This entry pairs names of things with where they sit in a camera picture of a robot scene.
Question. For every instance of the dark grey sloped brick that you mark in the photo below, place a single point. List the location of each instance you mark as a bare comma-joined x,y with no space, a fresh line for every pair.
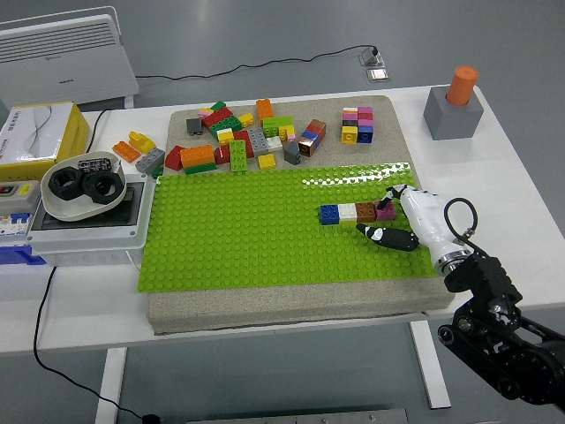
292,153

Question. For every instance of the brick stack with blue base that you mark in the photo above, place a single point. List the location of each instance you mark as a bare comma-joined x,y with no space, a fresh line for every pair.
365,130

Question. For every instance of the red sloped roof brick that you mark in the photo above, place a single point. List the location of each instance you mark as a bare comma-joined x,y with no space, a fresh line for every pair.
174,158

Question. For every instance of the brick stack with yellow base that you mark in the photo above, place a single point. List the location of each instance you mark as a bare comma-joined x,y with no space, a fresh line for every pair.
349,130

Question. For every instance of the long orange brick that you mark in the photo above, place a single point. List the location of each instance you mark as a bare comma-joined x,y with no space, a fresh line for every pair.
197,155

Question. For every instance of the large black hex nut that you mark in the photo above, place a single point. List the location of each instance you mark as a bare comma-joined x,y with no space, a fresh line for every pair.
92,192
59,187

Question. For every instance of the dark grey square brick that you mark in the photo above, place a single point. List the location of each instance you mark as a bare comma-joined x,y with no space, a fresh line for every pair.
194,126

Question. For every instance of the yellow and pink brick stack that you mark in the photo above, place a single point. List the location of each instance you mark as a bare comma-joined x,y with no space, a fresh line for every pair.
288,132

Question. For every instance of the magenta building brick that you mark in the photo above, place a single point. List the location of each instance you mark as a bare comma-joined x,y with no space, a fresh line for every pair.
386,214

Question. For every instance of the orange flat brick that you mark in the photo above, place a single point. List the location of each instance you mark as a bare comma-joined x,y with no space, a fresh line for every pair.
125,150

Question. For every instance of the yellow curved brick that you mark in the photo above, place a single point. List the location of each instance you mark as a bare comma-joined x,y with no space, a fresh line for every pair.
142,141

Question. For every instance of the small green piece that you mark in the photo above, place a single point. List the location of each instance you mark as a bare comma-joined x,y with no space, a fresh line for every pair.
158,172

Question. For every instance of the long lime green brick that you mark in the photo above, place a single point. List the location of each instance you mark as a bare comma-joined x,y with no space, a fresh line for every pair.
277,123

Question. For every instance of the white bowl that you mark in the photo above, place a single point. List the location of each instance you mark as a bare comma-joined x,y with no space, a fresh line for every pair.
66,212

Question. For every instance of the yellow and pink brick pair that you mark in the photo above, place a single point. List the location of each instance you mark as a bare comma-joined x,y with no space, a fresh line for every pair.
205,111

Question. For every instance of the grey circuit breaker box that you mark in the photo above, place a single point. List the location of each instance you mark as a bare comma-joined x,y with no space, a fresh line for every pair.
17,207

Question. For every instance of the light grey brick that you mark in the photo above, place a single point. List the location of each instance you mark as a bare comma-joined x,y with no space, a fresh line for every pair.
257,140

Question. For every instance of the metal floor socket cover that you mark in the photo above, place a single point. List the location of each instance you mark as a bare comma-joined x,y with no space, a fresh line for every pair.
378,74

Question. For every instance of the grey cube holder block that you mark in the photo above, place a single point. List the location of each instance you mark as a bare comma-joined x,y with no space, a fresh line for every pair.
450,121

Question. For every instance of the orange cylinder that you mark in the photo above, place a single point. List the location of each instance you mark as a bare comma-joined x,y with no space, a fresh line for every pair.
461,86

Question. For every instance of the grey long brick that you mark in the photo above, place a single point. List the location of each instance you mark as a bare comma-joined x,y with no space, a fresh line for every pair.
150,160

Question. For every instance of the long red brick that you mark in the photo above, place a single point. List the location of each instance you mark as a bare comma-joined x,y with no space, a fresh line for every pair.
217,117

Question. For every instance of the blue plastic bin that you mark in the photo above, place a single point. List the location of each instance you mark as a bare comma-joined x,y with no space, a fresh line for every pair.
17,255

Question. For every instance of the grey electrical junction box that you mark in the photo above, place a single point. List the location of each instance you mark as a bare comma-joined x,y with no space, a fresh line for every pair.
88,240

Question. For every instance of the green studded baseplate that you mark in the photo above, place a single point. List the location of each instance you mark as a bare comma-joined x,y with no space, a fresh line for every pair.
247,229

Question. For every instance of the small dark green brick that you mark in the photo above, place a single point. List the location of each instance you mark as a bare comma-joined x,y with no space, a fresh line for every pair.
218,106

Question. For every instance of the white and yellow brick stack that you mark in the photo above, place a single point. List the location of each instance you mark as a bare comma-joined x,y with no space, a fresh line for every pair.
225,136

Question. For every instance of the white building brick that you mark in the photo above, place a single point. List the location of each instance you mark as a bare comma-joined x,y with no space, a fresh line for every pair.
348,213

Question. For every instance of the blue building brick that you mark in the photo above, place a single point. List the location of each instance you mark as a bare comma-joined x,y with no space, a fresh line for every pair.
329,215

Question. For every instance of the brown red blue brick stack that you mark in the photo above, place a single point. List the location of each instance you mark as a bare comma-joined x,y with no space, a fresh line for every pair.
312,137

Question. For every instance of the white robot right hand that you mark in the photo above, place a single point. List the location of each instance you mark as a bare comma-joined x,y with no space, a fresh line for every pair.
426,216

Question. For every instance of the yellow tissue box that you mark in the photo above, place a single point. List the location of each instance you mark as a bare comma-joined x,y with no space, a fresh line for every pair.
66,128

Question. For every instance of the lime green flat brick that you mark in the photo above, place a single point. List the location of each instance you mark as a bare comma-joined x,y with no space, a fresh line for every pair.
238,155

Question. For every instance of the open metal floor socket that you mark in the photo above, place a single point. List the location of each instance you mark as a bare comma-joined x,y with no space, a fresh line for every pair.
368,59

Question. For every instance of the grey-brown foam mat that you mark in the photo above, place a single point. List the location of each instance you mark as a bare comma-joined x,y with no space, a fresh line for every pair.
379,146

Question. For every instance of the yellow square brick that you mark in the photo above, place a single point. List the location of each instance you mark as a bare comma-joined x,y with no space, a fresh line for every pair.
266,161
246,119

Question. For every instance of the long dark green brick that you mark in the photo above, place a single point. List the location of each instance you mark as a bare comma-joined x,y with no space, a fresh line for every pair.
225,125

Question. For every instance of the white table leg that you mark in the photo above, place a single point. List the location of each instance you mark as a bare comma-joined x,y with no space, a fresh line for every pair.
110,384
430,366

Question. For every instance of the flat dark green brick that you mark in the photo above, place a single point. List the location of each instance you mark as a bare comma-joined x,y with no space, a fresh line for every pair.
201,168

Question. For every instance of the white panel heater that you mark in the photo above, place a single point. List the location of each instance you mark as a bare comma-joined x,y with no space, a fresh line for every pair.
62,62

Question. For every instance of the white square brick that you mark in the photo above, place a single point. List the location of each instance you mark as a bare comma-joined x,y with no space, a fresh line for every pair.
274,144

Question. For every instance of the small dark circuit module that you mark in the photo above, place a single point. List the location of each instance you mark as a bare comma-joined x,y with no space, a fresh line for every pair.
94,164

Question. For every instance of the brown building brick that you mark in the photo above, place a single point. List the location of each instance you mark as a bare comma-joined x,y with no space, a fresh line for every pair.
365,212

